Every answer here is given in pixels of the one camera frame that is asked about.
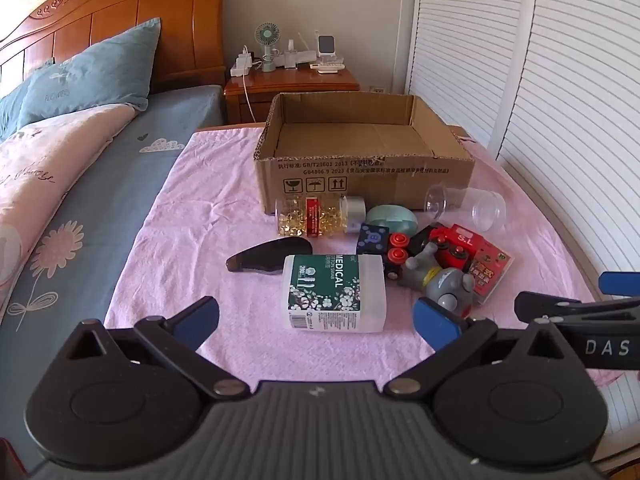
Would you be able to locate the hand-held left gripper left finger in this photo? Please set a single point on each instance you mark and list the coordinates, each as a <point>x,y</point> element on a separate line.
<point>197,317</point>

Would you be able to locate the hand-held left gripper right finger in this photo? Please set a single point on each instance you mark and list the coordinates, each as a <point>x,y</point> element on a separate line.
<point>435,325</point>

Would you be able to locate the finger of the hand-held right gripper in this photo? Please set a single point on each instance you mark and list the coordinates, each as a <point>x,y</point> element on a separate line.
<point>620,282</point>
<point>545,302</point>

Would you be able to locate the grey elephant toy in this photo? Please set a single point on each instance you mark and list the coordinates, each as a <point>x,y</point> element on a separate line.
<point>445,282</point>

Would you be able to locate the red card box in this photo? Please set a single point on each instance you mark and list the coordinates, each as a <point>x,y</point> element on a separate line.
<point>492,270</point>

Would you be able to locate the red toy truck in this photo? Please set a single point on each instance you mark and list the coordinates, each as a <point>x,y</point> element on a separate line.
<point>452,240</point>

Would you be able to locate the black case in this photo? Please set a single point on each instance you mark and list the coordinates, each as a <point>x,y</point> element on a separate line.
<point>270,257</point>

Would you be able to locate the white cotton swab box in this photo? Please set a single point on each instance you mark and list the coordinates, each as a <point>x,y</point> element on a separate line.
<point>330,290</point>

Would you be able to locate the clear plastic jar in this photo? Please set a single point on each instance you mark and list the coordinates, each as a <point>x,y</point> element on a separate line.
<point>470,205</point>

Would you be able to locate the brown cardboard box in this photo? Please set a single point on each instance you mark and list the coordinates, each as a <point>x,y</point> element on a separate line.
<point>375,180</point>

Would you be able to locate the pink cloth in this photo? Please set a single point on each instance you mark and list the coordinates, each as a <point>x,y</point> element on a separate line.
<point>200,210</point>

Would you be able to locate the green oval case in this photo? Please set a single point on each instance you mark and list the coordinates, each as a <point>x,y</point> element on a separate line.
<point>390,216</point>

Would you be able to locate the grey-blue flowered bed sheet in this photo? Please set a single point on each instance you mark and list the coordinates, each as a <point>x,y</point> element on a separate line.
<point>115,195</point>

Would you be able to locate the clear bottle of yellow capsules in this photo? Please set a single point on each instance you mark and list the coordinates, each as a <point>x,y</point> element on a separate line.
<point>330,215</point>

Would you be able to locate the wide white louvered door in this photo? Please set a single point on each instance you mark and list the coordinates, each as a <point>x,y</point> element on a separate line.
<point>580,110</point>

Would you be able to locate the pink printed quilt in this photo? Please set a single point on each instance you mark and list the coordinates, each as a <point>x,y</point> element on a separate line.
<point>40,170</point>

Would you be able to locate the white power strip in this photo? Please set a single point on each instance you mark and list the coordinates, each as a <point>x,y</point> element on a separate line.
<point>240,70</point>

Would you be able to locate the wooden nightstand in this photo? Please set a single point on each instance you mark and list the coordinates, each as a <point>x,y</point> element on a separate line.
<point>300,82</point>

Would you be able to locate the large blue pillow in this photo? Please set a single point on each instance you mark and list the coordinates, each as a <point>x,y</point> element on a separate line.
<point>100,75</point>

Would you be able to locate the white charger plug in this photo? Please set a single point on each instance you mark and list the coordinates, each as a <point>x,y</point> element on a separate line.
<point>246,56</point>

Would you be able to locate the clear spray bottle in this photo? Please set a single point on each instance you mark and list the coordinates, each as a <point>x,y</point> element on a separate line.
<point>292,55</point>

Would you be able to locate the white remote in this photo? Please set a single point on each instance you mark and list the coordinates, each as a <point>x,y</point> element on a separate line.
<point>327,67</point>

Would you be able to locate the narrow white louvered door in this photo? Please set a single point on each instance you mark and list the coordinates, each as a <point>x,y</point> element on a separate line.
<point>465,35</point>

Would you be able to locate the small blue pillow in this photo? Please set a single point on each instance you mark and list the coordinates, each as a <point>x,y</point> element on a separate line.
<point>10,110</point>

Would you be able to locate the green desk fan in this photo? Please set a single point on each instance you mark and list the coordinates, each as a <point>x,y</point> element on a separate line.
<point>266,35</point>

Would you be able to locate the white stand with blue screen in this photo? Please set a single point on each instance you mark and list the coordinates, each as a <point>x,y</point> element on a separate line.
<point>326,45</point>

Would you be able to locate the wooden bed headboard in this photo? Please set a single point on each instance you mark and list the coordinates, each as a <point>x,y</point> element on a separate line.
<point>175,10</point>

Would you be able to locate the white wall outlet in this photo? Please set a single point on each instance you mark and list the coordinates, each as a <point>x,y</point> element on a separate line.
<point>377,89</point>

